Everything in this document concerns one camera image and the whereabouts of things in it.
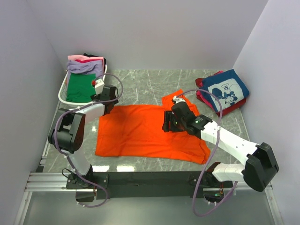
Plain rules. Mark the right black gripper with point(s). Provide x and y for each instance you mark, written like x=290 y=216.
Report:
x=169 y=116

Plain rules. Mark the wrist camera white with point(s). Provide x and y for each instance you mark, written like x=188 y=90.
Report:
x=178 y=99
x=98 y=85

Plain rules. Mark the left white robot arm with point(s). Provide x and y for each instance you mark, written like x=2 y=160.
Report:
x=67 y=134

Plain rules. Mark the magenta shirt in basket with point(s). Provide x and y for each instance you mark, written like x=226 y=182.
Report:
x=84 y=61

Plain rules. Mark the green shirt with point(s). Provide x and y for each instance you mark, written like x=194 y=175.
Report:
x=80 y=89

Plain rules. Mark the black garment in basket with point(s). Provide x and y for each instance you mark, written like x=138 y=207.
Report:
x=90 y=55

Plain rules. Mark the light pink shirt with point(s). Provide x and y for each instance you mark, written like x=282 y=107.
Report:
x=82 y=57

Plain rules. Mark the lavender shirt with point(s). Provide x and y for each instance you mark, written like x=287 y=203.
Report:
x=88 y=68

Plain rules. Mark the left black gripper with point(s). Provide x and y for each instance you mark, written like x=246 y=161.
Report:
x=96 y=96

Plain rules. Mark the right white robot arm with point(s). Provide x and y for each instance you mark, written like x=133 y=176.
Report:
x=257 y=163

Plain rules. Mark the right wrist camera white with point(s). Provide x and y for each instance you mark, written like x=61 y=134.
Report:
x=178 y=99

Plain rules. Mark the aluminium rail frame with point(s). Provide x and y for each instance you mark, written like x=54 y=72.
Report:
x=47 y=202

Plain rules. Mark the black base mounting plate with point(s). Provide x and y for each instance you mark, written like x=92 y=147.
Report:
x=148 y=184

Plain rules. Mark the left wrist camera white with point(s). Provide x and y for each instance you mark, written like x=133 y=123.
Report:
x=98 y=85

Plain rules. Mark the white perforated basket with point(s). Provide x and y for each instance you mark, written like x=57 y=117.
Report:
x=63 y=90

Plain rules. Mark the blue cartoon print shirt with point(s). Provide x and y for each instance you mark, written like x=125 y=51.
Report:
x=223 y=91

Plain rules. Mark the orange t shirt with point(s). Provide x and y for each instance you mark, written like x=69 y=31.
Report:
x=136 y=131

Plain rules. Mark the pink folded shirt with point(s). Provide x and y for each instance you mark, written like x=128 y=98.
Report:
x=204 y=96

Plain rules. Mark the red folded shirt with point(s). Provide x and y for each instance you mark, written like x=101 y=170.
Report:
x=228 y=110

